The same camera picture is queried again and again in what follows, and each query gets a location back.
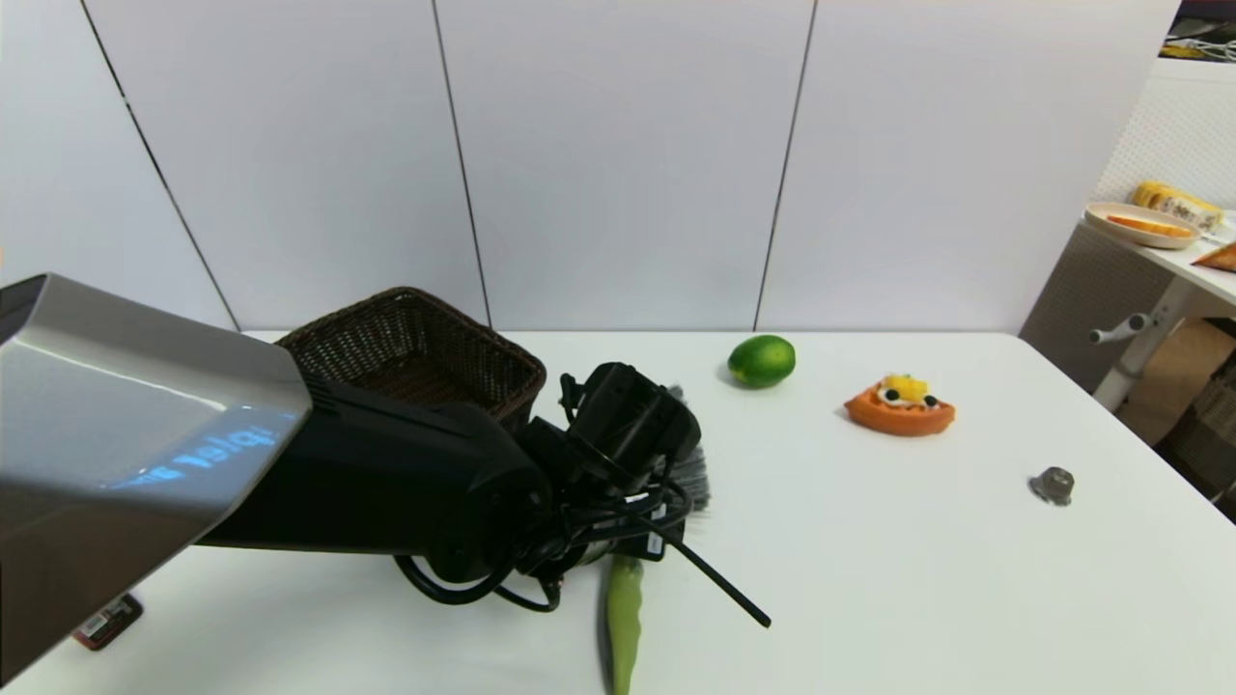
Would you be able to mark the dark brown wicker basket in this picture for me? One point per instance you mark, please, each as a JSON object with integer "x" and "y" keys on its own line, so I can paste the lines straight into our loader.
{"x": 415, "y": 347}

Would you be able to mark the white perforated partition panel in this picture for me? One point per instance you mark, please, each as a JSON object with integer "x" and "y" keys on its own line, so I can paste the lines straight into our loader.
{"x": 1159, "y": 135}

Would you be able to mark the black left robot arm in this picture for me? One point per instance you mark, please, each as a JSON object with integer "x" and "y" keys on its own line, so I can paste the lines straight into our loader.
{"x": 145, "y": 434}

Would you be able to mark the brown cardboard box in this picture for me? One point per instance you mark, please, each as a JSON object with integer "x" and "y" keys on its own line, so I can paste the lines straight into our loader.
{"x": 1183, "y": 376}

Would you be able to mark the orange toy food slice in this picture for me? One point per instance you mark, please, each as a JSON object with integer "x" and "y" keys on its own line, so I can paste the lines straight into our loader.
{"x": 900, "y": 413}

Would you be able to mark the orange snack bag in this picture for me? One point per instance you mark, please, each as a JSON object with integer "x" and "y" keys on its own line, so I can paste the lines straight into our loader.
{"x": 1221, "y": 257}

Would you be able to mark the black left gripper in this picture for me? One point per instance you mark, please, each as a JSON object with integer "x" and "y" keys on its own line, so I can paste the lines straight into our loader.
{"x": 628, "y": 425}

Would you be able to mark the beige plate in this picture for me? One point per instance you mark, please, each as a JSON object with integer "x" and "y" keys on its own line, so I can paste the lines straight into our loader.
{"x": 1112, "y": 221}

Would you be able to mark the yellow corn package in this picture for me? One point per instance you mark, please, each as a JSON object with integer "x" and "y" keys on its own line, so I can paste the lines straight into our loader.
{"x": 1175, "y": 202}

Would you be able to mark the green lime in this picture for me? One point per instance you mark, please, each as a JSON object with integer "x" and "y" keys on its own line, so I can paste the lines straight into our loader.
{"x": 761, "y": 361}

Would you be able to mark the small grey metal cap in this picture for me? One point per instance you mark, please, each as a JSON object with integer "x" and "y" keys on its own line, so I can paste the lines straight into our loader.
{"x": 1053, "y": 485}

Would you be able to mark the white side table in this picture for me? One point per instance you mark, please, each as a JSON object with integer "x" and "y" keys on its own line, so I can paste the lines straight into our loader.
{"x": 1164, "y": 309}

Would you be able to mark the black red gum box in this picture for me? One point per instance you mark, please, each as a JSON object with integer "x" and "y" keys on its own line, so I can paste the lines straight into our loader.
{"x": 108, "y": 623}

